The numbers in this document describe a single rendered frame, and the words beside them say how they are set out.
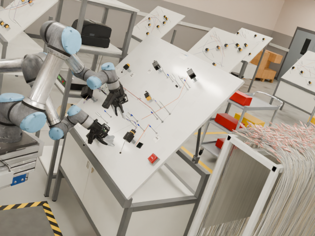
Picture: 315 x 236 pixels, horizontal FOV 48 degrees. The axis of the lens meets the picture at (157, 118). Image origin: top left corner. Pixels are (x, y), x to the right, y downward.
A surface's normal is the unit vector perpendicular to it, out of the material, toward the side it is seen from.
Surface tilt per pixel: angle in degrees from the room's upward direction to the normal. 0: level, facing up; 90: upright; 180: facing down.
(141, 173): 53
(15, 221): 0
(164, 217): 90
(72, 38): 83
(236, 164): 90
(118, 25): 90
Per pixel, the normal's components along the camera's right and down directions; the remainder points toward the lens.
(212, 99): -0.49, -0.57
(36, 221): 0.27, -0.90
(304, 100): -0.79, -0.01
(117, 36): 0.54, 0.43
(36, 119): 0.74, 0.52
